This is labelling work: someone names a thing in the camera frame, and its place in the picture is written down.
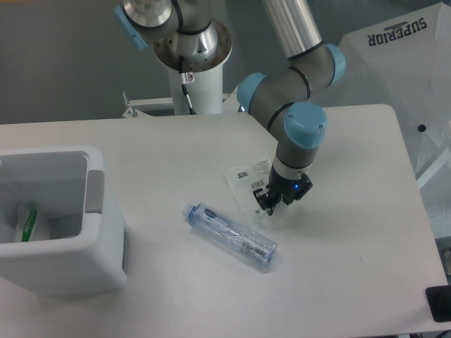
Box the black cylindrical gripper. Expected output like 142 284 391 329
253 167 313 216

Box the clear plastic wrapper with barcode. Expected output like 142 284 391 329
225 157 295 232

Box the clear plastic water bottle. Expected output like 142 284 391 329
182 203 278 272

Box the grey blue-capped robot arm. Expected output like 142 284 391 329
114 1 346 214

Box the white plastic trash can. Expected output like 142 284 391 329
1 145 128 296

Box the green white trash in bin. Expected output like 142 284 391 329
15 204 38 242

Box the white umbrella with SUPERIOR print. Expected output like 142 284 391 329
330 3 450 176

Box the black device at table corner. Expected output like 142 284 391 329
425 285 450 323

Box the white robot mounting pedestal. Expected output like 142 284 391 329
166 65 223 115

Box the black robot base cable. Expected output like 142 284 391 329
178 55 197 115

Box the white metal table frame bracket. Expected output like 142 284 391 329
122 91 175 118

